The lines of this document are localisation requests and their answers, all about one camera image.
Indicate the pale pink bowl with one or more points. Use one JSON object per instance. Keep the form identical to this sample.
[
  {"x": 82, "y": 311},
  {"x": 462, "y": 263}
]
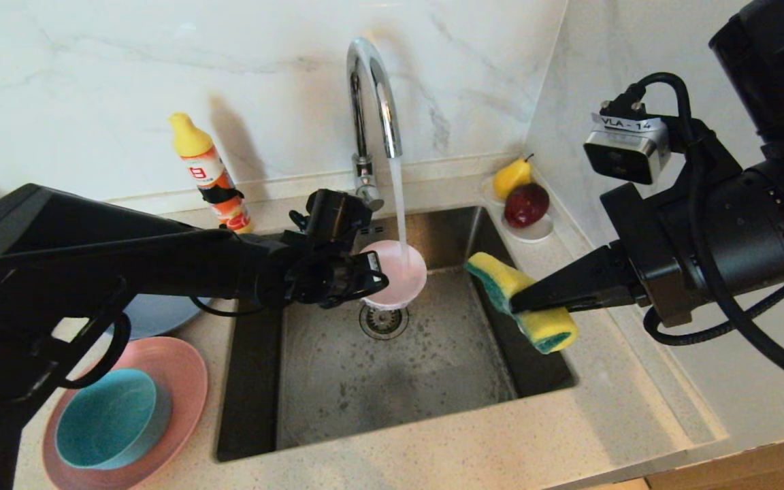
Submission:
[{"x": 405, "y": 286}]

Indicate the yellow-capped orange dish soap bottle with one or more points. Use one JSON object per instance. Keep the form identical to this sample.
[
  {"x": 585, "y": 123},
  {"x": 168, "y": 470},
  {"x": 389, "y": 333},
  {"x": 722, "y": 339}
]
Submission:
[{"x": 191, "y": 139}]

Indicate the yellow fish-shaped sponge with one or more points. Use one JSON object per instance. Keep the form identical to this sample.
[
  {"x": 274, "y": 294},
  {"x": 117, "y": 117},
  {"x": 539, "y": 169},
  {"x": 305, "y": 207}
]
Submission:
[{"x": 494, "y": 272}]

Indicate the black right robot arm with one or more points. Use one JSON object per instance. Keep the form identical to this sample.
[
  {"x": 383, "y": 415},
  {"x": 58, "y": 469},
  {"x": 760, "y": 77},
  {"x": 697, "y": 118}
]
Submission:
[{"x": 773, "y": 54}]

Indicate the teal bowl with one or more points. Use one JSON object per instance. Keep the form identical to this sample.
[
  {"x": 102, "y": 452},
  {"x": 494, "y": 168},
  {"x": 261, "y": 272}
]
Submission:
[{"x": 106, "y": 416}]

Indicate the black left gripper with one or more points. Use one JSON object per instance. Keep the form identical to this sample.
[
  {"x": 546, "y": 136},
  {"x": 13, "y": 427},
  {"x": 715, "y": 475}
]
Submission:
[{"x": 310, "y": 272}]

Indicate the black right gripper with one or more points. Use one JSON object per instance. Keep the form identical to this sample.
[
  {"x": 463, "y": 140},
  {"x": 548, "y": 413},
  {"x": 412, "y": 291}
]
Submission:
[{"x": 739, "y": 238}]

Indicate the light wooden cabinet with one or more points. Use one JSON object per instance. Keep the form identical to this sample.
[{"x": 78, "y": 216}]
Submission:
[{"x": 759, "y": 469}]

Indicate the dark red apple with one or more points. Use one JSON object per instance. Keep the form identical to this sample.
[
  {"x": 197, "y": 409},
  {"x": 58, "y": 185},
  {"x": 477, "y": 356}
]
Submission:
[{"x": 524, "y": 205}]

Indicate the chrome gooseneck faucet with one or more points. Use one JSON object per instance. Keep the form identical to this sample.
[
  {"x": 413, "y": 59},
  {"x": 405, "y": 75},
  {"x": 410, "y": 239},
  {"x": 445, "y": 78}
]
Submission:
[{"x": 365, "y": 68}]

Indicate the round metal drain strainer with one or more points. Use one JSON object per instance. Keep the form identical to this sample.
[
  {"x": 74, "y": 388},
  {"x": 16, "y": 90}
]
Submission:
[{"x": 384, "y": 325}]

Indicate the yellow pear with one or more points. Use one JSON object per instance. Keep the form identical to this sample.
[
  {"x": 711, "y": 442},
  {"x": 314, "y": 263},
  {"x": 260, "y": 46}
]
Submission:
[{"x": 508, "y": 179}]

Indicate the pink plate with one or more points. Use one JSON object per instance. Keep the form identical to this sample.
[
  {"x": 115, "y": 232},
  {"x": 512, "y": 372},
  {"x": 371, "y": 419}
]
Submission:
[{"x": 184, "y": 381}]

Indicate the small white dish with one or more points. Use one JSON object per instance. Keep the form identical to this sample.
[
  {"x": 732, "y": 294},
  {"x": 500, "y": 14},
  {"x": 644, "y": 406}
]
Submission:
[{"x": 533, "y": 234}]

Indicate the stainless steel sink basin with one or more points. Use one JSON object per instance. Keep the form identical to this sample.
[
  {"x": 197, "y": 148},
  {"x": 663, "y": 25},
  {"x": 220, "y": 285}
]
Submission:
[{"x": 399, "y": 401}]

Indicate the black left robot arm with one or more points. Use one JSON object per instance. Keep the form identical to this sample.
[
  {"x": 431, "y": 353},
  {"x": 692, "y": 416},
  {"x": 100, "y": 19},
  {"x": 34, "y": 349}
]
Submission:
[{"x": 126, "y": 265}]

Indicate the blue-grey plate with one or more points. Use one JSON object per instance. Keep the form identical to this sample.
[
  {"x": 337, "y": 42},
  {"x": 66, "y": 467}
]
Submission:
[{"x": 160, "y": 316}]

